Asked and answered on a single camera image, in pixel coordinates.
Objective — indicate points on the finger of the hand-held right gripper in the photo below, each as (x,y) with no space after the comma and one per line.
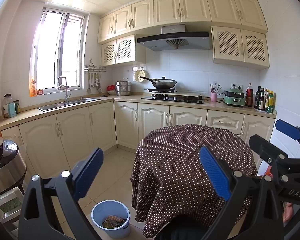
(265,150)
(288,129)

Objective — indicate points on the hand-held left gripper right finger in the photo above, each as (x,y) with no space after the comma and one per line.
(215,172)

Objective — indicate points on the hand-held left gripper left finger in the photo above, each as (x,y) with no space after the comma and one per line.
(88,172)

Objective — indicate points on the blue plastic bin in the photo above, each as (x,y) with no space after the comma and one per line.
(97,211)

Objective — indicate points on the yellow snack bag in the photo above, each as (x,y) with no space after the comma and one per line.
(113,221)

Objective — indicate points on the person's right hand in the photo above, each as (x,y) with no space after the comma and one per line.
(288,212)

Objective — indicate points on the white orange paper bag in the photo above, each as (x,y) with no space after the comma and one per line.
(263,170)

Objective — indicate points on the green yellow bottle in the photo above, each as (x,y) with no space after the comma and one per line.
(270,103)

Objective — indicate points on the brown sauce bottle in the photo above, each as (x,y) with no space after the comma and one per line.
(266,99)

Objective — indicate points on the dark glass bottle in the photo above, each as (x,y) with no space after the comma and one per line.
(257,98)
(261,102)

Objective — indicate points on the cream base cabinets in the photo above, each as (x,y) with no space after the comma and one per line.
(72,127)

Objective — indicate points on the red-capped dark bottle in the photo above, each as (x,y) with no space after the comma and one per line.
(249,97)

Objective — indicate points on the green electric cooker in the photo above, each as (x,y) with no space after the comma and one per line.
(233,99)

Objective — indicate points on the steel kitchen sink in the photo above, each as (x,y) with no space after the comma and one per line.
(65,105)

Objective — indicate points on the pink utensil holder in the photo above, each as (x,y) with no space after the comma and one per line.
(213,97)

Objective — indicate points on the bundle of chopsticks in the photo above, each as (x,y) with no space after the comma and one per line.
(214,88)

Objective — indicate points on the chrome sink faucet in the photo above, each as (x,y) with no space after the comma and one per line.
(66,95)

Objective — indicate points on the black glass gas stove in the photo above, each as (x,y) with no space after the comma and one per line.
(175,100)

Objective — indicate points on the beige kitchen countertop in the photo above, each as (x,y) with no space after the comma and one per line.
(125,98)

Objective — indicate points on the white bowl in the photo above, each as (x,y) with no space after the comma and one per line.
(111,92)

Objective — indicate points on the hanging metal spatula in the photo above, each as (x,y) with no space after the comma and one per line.
(89,89)

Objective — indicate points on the hanging metal skimmer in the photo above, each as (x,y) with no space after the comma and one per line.
(99,87)

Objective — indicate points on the red container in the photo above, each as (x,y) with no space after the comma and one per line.
(111,87)

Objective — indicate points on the hanging metal ladle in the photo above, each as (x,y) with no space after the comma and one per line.
(93,84)

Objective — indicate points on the metal stool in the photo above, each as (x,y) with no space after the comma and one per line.
(10,213)

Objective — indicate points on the steel steamer pot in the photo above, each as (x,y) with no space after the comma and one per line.
(123,88)

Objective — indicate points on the cream lattice door cabinet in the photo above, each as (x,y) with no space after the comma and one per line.
(120,50)
(240,46)

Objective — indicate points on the black portable cooker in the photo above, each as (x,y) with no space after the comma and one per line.
(161,90)

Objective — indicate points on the teal box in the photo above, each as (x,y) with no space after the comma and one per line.
(12,110)

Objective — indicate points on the orange bottle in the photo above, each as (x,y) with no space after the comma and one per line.
(33,88)

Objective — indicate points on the black wok with lid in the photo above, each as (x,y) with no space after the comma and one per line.
(163,83)

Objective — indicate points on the metal utensil rack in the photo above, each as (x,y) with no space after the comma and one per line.
(96,68)

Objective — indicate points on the cream colander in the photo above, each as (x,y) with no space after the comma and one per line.
(140,75)

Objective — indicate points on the clear storage jar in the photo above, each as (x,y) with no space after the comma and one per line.
(7,98)

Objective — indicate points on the kitchen window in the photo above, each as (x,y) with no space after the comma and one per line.
(57,55)

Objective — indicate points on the grey range hood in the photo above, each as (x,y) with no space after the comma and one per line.
(170,40)

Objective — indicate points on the white wall socket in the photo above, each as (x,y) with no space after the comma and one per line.
(237,85)

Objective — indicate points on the cream wall cabinets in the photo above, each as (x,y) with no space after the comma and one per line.
(190,7)

